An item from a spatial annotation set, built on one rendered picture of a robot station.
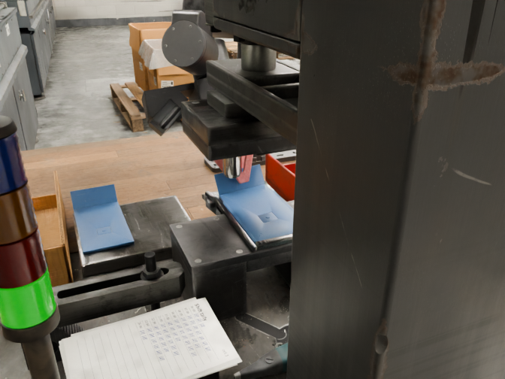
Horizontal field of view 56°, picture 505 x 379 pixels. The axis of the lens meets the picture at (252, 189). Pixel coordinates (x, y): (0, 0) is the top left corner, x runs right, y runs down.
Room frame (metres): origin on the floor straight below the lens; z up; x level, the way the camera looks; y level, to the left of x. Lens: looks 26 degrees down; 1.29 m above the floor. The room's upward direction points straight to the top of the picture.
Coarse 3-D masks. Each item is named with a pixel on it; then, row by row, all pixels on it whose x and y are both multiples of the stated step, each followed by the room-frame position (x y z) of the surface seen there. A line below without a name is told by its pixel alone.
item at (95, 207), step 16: (80, 192) 0.69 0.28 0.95; (96, 192) 0.70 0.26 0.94; (112, 192) 0.71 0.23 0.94; (80, 208) 0.68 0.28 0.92; (96, 208) 0.68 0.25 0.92; (112, 208) 0.68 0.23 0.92; (80, 224) 0.63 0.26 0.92; (96, 224) 0.63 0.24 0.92; (112, 224) 0.63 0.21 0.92; (80, 240) 0.58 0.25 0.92; (96, 240) 0.58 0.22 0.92; (112, 240) 0.58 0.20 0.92; (128, 240) 0.58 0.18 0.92
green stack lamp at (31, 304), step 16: (48, 272) 0.29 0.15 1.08; (0, 288) 0.26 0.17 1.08; (16, 288) 0.26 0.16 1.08; (32, 288) 0.27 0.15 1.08; (48, 288) 0.28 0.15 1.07; (0, 304) 0.26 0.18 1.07; (16, 304) 0.26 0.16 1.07; (32, 304) 0.27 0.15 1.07; (48, 304) 0.28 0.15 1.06; (16, 320) 0.26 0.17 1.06; (32, 320) 0.26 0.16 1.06
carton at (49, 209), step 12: (60, 192) 0.70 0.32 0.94; (36, 204) 0.71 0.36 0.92; (48, 204) 0.71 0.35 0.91; (60, 204) 0.61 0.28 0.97; (36, 216) 0.69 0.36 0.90; (48, 216) 0.69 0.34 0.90; (60, 216) 0.57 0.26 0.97; (48, 228) 0.65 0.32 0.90; (60, 228) 0.54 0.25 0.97; (48, 240) 0.61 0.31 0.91; (60, 240) 0.61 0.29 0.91; (48, 252) 0.49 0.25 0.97; (60, 252) 0.49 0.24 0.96; (48, 264) 0.49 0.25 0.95; (60, 264) 0.49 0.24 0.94; (60, 276) 0.49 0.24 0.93; (72, 276) 0.52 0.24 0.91
